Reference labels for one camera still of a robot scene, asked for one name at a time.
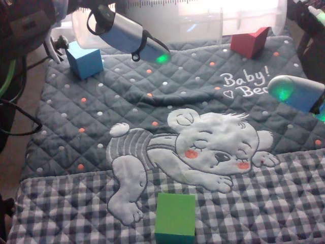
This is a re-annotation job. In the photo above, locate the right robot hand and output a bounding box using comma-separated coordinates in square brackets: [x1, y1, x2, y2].
[268, 0, 325, 123]

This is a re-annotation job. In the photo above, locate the large clear plastic syringe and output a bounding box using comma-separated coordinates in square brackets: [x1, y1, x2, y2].
[50, 0, 287, 55]

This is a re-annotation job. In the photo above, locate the dark stand leg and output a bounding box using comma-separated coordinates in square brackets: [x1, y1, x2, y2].
[296, 25, 321, 77]

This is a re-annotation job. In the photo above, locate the red cube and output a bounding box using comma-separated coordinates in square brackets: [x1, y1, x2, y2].
[230, 26, 270, 59]

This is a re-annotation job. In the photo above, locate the green cube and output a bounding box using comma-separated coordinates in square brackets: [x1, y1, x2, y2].
[154, 192, 196, 244]

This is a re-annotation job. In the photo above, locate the grey quilt with bear print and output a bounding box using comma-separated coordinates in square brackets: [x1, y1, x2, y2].
[6, 25, 325, 244]

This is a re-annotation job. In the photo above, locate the blue cube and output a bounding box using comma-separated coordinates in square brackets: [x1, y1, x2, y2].
[65, 40, 104, 81]

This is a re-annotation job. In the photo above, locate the black stand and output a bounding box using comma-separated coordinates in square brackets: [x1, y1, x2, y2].
[0, 190, 15, 239]

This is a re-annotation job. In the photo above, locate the black cable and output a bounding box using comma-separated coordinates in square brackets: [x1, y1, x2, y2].
[0, 55, 43, 137]

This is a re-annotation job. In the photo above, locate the green cable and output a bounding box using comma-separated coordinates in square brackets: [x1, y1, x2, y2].
[0, 57, 17, 99]

